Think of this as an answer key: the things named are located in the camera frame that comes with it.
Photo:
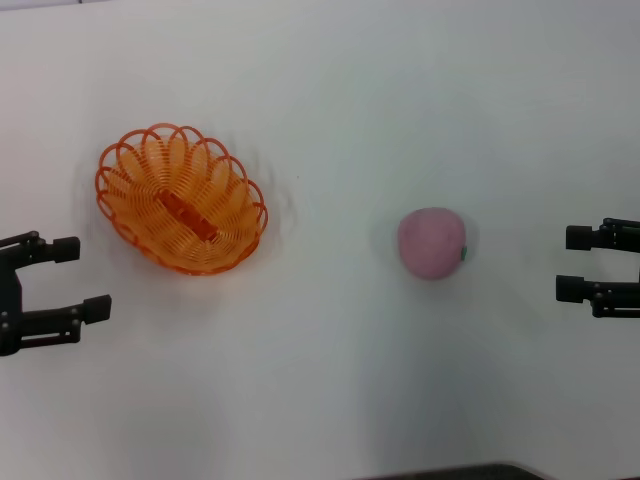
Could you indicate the pink toy peach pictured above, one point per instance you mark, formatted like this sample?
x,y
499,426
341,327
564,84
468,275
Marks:
x,y
430,245

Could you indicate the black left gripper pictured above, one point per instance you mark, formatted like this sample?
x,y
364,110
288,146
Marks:
x,y
7,300

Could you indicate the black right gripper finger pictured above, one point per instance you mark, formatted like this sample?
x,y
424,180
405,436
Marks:
x,y
570,289
580,237

